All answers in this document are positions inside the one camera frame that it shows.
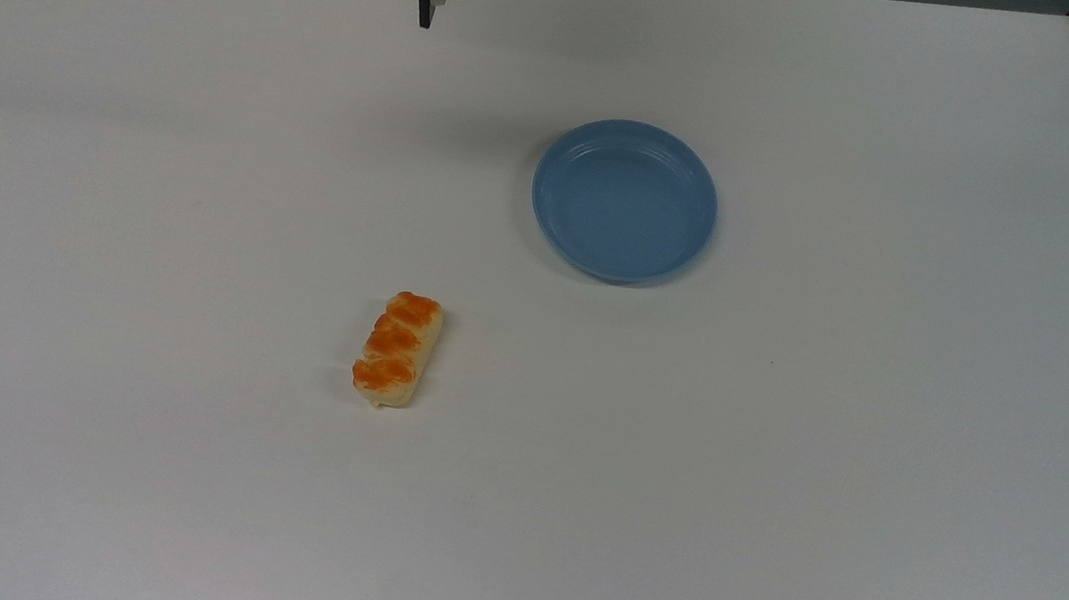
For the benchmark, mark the orange glazed bread roll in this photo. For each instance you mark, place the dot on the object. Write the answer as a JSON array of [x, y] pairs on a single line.
[[397, 350]]

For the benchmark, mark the blue round plate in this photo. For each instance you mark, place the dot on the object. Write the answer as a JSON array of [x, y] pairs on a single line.
[[624, 202]]

